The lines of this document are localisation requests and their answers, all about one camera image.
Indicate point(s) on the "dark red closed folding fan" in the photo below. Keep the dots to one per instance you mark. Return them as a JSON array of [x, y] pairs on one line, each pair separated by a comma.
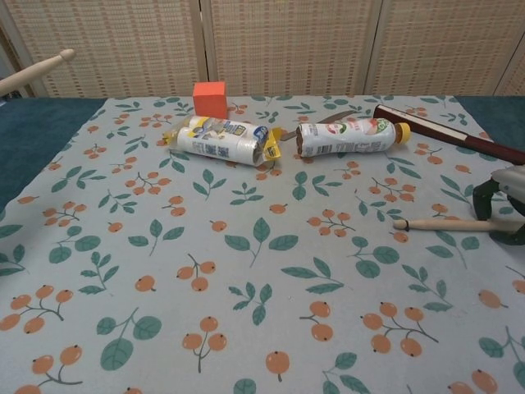
[[451, 138]]

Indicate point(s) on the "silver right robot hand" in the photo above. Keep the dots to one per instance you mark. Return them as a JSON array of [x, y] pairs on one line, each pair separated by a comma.
[[512, 180]]

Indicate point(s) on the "floral tablecloth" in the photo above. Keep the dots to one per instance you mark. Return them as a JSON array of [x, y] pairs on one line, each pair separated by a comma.
[[262, 287]]

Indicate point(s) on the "orange block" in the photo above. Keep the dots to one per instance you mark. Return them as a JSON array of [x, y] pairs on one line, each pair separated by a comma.
[[209, 100]]

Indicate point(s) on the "woven bamboo folding screen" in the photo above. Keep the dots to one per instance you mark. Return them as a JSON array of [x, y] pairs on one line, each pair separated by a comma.
[[287, 45]]

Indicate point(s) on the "wooden stick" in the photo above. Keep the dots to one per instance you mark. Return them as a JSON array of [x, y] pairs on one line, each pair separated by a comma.
[[443, 225], [37, 70]]

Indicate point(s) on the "wrapped pack of white rolls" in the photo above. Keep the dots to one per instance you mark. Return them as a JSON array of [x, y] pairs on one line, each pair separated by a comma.
[[213, 141]]

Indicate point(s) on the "white bottle with yellow cap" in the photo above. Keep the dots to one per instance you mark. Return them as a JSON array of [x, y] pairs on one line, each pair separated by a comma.
[[348, 135]]

